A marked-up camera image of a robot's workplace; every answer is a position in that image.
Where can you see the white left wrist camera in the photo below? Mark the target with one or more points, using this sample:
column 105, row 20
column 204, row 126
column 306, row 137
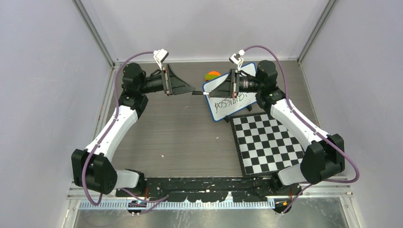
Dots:
column 159, row 56

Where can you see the orange green round object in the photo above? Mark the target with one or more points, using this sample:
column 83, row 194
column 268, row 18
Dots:
column 212, row 75

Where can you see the blue framed whiteboard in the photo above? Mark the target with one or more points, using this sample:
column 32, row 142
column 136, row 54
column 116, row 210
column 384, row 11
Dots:
column 222, row 107

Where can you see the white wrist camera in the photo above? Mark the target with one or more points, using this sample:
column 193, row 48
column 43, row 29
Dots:
column 159, row 56
column 237, row 59

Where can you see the aluminium right frame post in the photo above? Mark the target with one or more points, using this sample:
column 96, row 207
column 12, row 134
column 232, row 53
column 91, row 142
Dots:
column 326, row 12

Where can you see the aluminium left frame post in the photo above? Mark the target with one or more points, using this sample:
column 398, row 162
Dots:
column 92, row 22

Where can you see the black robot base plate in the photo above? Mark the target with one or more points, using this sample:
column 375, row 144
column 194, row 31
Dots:
column 254, row 189

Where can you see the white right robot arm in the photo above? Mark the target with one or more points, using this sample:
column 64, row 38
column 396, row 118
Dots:
column 322, row 152

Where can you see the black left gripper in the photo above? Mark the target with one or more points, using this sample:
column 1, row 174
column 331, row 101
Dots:
column 172, row 84

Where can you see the black white checkerboard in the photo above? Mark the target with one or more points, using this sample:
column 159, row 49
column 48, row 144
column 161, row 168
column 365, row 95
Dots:
column 263, row 144

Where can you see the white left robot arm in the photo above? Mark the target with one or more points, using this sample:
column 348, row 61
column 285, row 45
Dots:
column 92, row 166

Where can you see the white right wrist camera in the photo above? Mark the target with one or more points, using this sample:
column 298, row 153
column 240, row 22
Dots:
column 237, row 59

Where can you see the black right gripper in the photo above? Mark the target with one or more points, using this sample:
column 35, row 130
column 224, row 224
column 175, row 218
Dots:
column 229, row 88

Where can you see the aluminium front frame rail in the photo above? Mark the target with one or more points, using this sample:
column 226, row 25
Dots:
column 135, row 204

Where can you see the aluminium frame post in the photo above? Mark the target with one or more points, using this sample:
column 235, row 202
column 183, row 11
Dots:
column 326, row 12
column 92, row 22

